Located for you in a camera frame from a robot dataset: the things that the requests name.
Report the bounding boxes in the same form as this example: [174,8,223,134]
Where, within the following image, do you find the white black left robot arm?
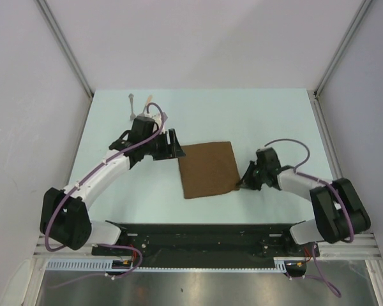
[40,114,185,255]

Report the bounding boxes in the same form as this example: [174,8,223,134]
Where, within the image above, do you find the metal fork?
[128,93,136,121]

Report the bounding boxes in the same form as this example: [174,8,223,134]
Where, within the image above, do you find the aluminium front rail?
[33,234,382,261]

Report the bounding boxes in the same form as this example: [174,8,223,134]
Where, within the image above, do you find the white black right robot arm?
[236,147,371,256]

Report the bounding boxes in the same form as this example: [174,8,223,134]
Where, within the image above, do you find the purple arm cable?
[263,138,355,299]
[43,102,167,289]

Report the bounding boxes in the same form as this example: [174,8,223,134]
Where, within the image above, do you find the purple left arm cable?
[43,102,167,289]

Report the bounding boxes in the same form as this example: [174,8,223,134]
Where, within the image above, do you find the white slotted cable duct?
[46,256,290,272]

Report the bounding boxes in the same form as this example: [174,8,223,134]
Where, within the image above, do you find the aluminium corner post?
[312,0,383,96]
[33,0,94,98]

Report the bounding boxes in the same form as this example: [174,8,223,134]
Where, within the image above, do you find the brown cloth napkin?
[178,142,240,200]

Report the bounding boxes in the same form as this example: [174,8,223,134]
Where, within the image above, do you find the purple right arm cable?
[263,138,355,299]

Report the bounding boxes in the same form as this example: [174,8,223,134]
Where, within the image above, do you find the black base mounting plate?
[91,223,319,271]

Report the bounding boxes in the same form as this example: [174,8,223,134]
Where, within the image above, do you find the spoon with wooden handle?
[142,95,153,116]

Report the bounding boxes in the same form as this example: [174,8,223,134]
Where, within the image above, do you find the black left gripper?
[142,129,185,161]

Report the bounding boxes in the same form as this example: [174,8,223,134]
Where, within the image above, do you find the aluminium corner post left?
[33,0,94,98]

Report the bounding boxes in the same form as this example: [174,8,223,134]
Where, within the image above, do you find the aluminium corner post right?
[312,0,383,96]

